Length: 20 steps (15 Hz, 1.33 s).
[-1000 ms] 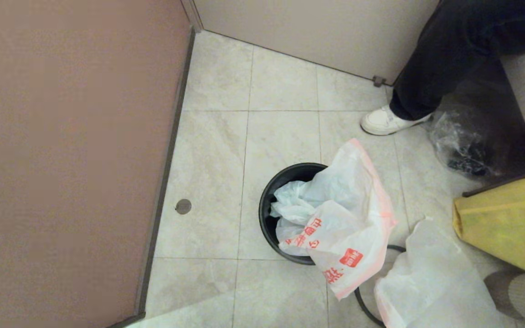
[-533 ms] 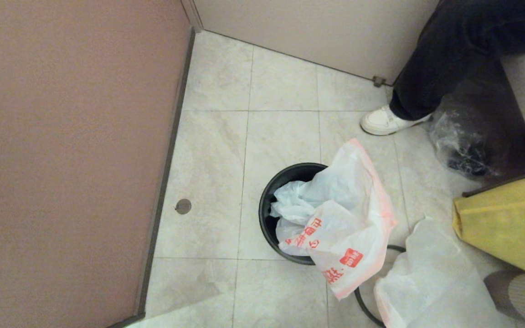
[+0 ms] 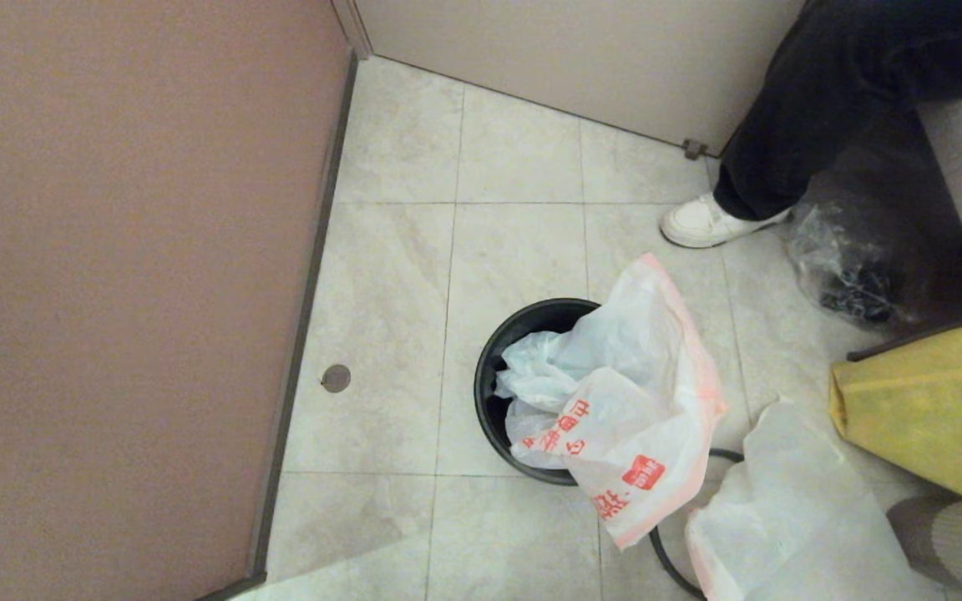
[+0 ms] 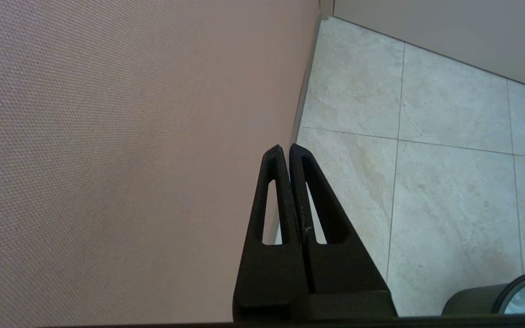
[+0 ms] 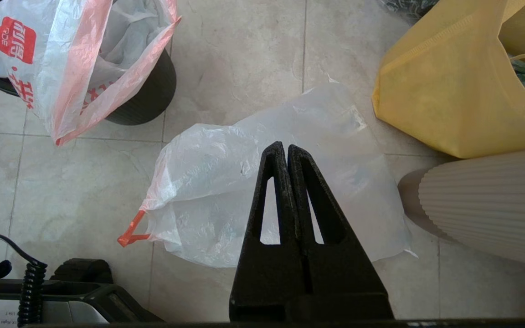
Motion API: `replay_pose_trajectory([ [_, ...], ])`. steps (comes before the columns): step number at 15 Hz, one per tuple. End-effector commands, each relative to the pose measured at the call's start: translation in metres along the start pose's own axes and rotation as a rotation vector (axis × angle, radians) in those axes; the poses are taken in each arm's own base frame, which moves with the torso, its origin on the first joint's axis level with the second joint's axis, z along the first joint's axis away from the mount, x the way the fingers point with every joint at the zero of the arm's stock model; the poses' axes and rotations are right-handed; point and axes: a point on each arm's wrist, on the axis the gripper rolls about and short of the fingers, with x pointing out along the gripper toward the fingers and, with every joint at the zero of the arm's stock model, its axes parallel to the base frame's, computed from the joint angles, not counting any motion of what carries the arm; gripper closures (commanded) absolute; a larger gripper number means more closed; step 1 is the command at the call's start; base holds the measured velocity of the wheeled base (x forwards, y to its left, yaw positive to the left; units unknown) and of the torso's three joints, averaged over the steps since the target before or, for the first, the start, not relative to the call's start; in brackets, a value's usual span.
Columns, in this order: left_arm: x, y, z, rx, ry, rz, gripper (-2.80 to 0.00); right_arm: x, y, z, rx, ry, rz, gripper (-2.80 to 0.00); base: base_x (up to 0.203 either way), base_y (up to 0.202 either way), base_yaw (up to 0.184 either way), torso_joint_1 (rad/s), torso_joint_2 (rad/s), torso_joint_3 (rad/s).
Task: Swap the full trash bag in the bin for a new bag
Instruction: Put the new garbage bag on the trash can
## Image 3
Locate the yellow bag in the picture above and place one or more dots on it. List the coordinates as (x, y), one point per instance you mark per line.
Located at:
(924, 409)

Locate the clear plastic bag dark contents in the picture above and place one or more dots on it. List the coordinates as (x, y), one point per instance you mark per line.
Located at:
(840, 259)

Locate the black round trash bin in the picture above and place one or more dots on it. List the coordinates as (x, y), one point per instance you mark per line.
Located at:
(493, 417)

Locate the grey door frame post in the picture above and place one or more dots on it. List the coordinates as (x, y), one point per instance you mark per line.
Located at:
(353, 21)

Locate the translucent red-print trash bag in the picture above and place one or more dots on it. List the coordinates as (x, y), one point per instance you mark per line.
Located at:
(798, 517)

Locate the person's leg in black trousers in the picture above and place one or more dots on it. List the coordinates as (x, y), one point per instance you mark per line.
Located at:
(823, 100)

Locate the small metal door bracket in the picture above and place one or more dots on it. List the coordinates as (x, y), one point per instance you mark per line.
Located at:
(693, 149)

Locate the white sneaker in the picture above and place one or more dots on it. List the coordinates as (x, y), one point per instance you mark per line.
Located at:
(702, 224)

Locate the round metal floor door stop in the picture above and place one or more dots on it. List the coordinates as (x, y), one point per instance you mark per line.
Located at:
(336, 378)

